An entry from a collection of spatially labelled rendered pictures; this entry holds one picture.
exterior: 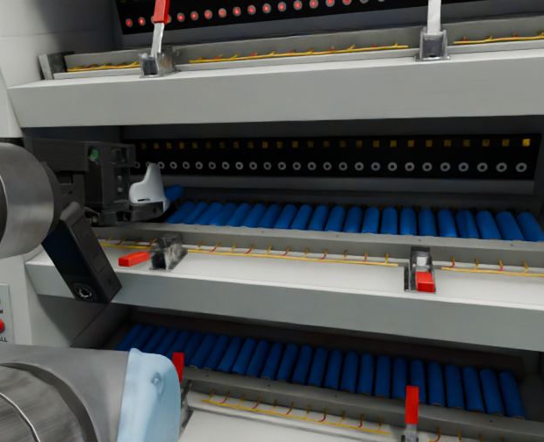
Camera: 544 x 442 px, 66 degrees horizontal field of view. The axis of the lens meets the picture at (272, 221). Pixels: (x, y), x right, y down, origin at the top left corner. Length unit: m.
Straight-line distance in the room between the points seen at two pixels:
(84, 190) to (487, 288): 0.38
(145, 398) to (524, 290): 0.33
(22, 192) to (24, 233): 0.03
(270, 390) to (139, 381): 0.33
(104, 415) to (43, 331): 0.41
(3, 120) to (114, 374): 0.40
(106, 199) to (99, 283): 0.08
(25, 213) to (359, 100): 0.28
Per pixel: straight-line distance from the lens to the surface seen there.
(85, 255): 0.43
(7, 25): 0.59
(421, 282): 0.34
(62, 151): 0.41
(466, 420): 0.54
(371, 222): 0.49
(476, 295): 0.42
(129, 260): 0.42
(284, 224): 0.49
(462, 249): 0.44
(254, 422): 0.55
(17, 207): 0.34
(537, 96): 0.41
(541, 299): 0.43
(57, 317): 0.64
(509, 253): 0.45
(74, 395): 0.21
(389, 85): 0.39
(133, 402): 0.22
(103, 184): 0.42
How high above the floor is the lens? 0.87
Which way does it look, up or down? 9 degrees down
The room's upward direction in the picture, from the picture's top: straight up
